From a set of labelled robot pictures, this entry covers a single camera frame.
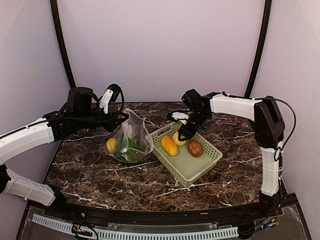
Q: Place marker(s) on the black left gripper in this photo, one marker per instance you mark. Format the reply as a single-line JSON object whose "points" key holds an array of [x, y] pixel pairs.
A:
{"points": [[113, 122]]}

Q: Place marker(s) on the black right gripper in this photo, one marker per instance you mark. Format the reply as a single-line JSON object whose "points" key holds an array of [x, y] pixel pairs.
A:
{"points": [[189, 132]]}

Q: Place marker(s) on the yellow lemon toy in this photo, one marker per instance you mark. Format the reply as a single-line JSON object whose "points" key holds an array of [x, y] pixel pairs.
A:
{"points": [[111, 145]]}

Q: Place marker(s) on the green bok choy toy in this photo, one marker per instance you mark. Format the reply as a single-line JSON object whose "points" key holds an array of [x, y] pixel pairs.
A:
{"points": [[124, 153]]}

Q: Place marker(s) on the clear dotted zip top bag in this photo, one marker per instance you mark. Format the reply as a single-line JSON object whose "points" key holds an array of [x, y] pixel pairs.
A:
{"points": [[135, 127]]}

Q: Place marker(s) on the light green plastic basket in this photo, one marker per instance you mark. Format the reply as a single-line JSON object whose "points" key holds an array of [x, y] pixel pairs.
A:
{"points": [[185, 168]]}

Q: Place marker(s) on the green lime toy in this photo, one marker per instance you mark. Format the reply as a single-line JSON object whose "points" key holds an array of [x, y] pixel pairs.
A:
{"points": [[131, 143]]}

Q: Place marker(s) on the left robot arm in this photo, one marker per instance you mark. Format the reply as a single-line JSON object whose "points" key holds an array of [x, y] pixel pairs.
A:
{"points": [[82, 110]]}

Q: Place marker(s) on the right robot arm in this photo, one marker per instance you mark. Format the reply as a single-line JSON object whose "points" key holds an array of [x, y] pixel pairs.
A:
{"points": [[265, 119]]}

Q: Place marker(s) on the beige walnut toy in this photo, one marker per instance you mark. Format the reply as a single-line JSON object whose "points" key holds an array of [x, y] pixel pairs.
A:
{"points": [[178, 142]]}

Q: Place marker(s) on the brown potato toy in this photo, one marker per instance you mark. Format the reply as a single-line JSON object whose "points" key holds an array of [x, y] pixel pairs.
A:
{"points": [[195, 148]]}

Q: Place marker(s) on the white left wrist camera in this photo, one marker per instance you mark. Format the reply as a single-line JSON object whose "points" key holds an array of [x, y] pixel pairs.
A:
{"points": [[110, 95]]}

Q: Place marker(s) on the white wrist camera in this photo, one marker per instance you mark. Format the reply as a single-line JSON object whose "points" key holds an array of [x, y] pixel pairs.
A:
{"points": [[110, 95], [178, 116]]}

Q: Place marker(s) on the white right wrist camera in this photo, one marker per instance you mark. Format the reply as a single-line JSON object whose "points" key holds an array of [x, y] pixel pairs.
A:
{"points": [[178, 116]]}

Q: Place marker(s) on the right black frame post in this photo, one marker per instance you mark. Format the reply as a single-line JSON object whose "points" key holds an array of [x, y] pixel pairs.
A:
{"points": [[259, 48]]}

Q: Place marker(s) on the black frame post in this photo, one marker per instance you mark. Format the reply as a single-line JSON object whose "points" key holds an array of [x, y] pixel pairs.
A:
{"points": [[61, 42], [259, 48]]}

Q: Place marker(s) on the black front rail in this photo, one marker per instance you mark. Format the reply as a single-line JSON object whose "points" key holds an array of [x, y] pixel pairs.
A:
{"points": [[101, 216]]}

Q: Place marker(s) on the left black frame post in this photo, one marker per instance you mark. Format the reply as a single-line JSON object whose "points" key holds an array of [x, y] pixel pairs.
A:
{"points": [[61, 42]]}

